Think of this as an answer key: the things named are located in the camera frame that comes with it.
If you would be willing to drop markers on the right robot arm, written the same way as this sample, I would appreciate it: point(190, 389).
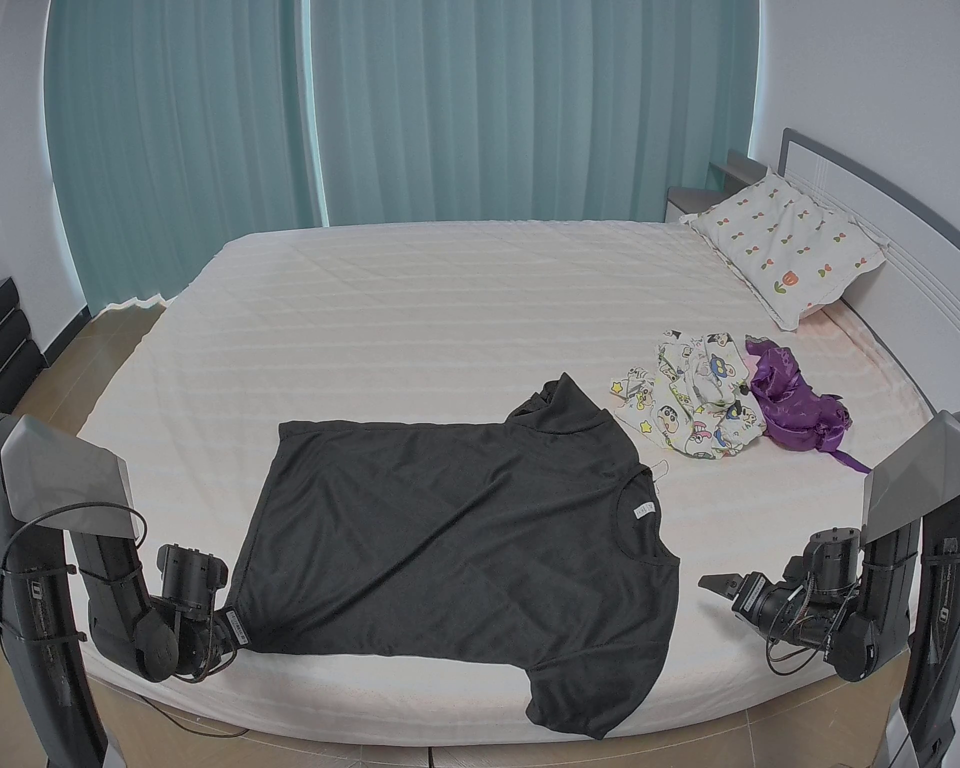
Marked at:
point(836, 562)

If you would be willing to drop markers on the black T-shirt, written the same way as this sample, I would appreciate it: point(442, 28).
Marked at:
point(450, 540)

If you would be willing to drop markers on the white printed pillow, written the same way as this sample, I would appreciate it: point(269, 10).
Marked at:
point(780, 247)

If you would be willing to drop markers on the grey bedside table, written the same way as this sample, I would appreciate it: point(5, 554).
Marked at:
point(690, 199)

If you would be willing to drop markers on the pink garment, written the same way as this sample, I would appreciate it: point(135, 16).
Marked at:
point(750, 369)

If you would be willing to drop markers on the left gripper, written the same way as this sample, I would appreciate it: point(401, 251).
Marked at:
point(234, 630)

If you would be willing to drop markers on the white printed pyjama top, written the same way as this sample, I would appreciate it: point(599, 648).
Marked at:
point(690, 405)

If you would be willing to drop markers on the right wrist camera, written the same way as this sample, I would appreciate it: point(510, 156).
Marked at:
point(797, 574)

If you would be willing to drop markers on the blue-green curtain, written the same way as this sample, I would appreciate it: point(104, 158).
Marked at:
point(525, 112)
point(180, 150)

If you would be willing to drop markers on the bed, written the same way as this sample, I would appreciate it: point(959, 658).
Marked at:
point(450, 315)

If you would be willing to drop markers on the purple garment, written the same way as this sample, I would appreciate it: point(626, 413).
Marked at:
point(795, 412)

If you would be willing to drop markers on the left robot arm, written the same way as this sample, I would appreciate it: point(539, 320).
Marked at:
point(112, 600)

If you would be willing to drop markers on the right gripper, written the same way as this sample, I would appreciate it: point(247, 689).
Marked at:
point(761, 607)

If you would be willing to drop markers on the black chest of drawers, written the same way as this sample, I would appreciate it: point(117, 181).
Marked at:
point(13, 352)

